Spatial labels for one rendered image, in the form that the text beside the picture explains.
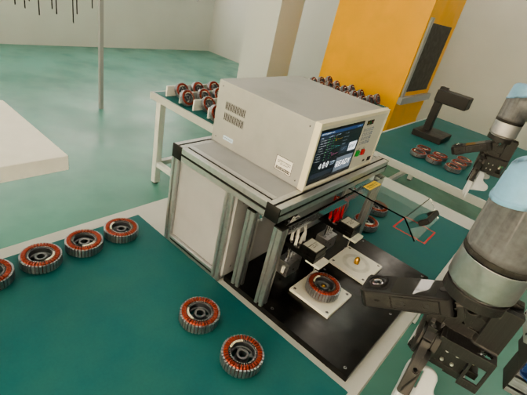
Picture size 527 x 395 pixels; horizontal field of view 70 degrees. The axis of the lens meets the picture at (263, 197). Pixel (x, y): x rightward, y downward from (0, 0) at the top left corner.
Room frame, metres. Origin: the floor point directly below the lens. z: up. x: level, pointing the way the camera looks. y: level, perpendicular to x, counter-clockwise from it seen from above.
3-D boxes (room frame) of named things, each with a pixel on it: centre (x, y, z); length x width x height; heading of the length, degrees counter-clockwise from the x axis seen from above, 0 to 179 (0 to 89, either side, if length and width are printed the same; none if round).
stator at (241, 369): (0.65, -0.04, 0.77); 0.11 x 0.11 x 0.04
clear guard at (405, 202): (1.21, -0.42, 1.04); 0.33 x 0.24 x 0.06; 56
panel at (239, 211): (1.20, -0.11, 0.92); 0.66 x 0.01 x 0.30; 146
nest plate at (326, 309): (0.95, -0.26, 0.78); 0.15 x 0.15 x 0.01; 56
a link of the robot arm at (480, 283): (0.36, -0.27, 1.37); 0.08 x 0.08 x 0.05
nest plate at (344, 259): (1.15, -0.39, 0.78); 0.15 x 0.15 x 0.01; 56
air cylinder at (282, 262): (1.03, -0.14, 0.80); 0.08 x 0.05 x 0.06; 146
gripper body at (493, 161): (1.16, -0.66, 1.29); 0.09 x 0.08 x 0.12; 64
